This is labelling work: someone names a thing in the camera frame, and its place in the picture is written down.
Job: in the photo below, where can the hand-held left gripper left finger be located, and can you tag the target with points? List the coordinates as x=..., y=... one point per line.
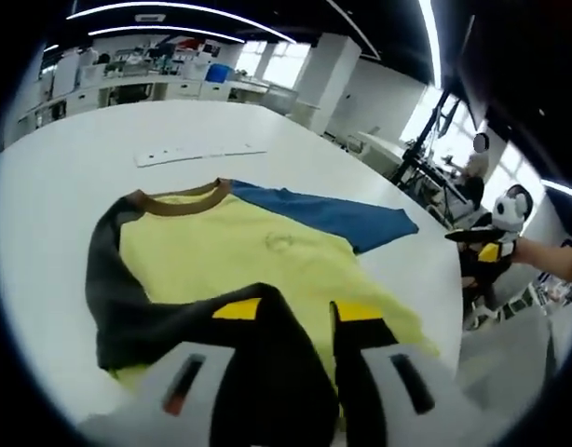
x=127, y=419

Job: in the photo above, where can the white pillar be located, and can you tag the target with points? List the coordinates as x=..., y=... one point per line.
x=335, y=84

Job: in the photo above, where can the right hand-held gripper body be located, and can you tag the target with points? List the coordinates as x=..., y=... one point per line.
x=512, y=214

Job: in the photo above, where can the white cluttered workbenches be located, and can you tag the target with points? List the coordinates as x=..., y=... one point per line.
x=127, y=88

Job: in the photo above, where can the blue plastic container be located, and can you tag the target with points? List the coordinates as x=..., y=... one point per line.
x=218, y=73

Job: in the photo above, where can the white ceiling light strip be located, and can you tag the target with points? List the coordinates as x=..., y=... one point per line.
x=430, y=42
x=183, y=5
x=174, y=28

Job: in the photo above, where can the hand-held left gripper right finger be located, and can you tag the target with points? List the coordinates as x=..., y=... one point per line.
x=388, y=410

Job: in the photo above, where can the black metal stand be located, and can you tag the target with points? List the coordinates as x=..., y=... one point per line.
x=421, y=149

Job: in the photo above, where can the yellow blue grey garment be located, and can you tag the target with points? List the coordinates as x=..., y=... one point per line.
x=230, y=242

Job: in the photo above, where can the white template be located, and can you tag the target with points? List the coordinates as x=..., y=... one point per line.
x=197, y=153

